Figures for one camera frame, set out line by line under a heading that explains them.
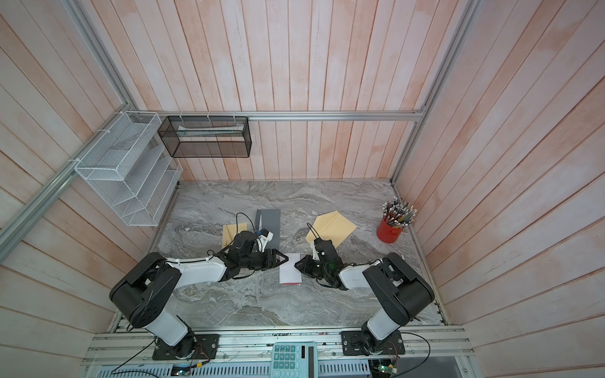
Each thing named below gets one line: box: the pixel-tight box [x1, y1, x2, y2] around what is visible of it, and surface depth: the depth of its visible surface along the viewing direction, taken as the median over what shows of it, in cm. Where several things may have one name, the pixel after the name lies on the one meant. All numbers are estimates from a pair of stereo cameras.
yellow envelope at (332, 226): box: [305, 210, 357, 249], surface depth 106 cm
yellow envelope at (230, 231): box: [222, 222, 249, 249], surface depth 103 cm
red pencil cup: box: [376, 218, 405, 244], surface depth 99 cm
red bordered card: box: [278, 252, 302, 286], surface depth 91 cm
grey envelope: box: [255, 208, 282, 250], surface depth 107 cm
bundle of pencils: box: [382, 196, 418, 230], surface depth 89 cm
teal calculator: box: [270, 340, 319, 378], surface depth 71 cm
